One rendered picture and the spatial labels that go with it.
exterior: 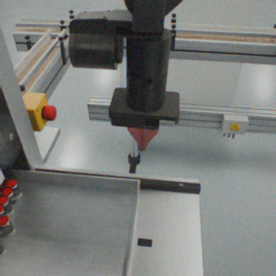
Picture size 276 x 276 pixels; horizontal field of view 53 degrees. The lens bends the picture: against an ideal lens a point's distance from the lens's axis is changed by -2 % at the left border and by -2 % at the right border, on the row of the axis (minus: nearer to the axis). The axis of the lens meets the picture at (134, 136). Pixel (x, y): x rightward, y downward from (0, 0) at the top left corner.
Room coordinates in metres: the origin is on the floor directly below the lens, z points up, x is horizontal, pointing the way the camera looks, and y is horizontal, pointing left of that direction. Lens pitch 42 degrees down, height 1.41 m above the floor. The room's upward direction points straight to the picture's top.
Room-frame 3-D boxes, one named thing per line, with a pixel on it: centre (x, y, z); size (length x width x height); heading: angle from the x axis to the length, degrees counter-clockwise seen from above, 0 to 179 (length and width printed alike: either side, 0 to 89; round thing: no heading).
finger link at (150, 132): (0.35, 0.00, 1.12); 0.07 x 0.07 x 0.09; 83
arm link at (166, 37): (0.34, -0.01, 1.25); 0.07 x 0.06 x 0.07; 84
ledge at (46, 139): (0.58, 0.30, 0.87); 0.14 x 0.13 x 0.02; 83
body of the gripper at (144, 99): (0.34, -0.02, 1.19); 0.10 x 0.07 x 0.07; 83
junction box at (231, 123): (1.11, -0.52, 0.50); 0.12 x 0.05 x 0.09; 83
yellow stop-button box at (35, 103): (0.56, 0.26, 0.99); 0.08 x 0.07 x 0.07; 83
